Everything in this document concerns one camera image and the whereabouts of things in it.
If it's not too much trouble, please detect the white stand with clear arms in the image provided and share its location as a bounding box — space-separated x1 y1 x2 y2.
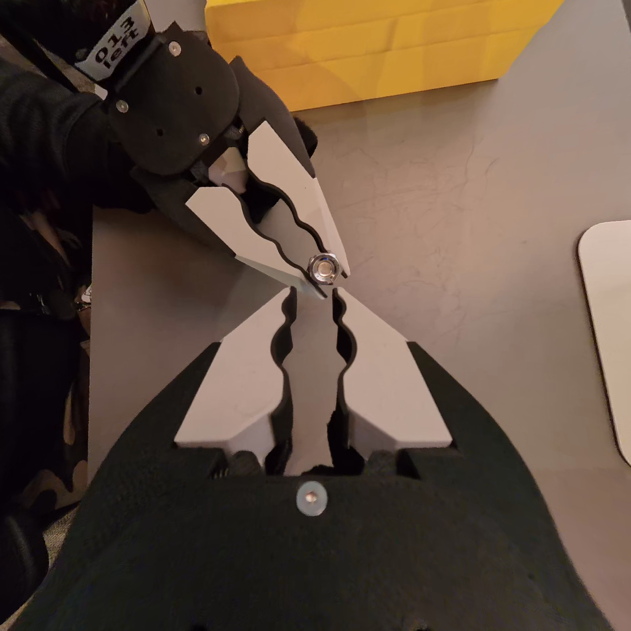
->
577 220 631 469

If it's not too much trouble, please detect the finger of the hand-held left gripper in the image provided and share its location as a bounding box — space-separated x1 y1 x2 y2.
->
185 185 328 301
244 120 352 282

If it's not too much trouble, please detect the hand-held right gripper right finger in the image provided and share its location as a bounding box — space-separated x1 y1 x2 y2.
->
328 287 454 474

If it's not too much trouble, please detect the person's left hand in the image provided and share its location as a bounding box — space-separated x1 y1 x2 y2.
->
24 83 154 214

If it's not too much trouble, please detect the yellow plastic bin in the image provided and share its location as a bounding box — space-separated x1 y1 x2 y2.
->
204 0 565 113

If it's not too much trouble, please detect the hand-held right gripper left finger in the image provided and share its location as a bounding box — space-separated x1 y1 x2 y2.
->
173 286 298 475

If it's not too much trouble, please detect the silver hex nut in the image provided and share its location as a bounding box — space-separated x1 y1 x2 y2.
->
307 251 342 288

